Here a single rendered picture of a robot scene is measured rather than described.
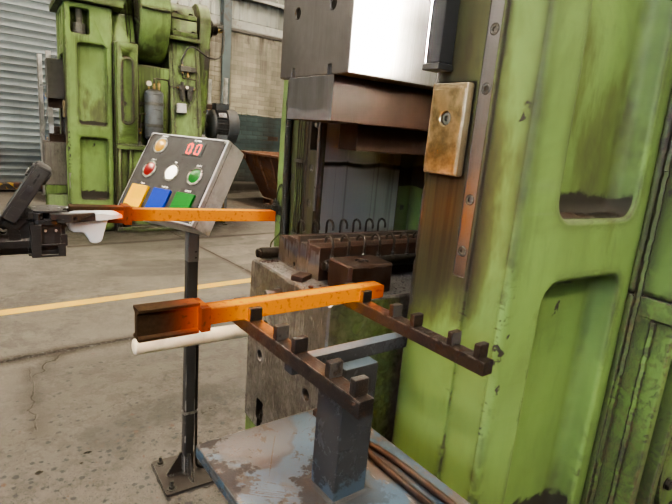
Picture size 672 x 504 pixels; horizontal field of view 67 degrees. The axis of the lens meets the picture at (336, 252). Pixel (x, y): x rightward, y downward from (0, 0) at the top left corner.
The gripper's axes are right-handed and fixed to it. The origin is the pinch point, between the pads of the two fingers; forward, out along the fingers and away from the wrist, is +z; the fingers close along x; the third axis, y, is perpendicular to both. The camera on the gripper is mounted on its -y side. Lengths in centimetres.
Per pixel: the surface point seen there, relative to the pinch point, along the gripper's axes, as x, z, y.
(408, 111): 8, 63, -23
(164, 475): -59, 24, 106
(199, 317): 37.2, 4.0, 8.5
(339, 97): 8, 44, -25
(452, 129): 32, 54, -19
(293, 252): -4.4, 41.6, 12.1
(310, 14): -4, 42, -42
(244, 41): -843, 385, -169
